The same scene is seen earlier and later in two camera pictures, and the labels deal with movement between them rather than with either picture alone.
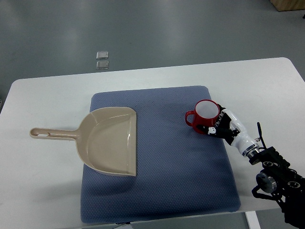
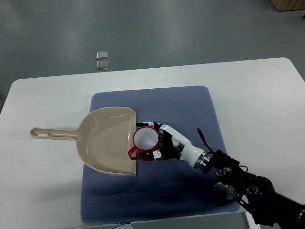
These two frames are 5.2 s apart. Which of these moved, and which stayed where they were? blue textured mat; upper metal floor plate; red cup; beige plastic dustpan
Moved: red cup
Stayed: beige plastic dustpan; upper metal floor plate; blue textured mat
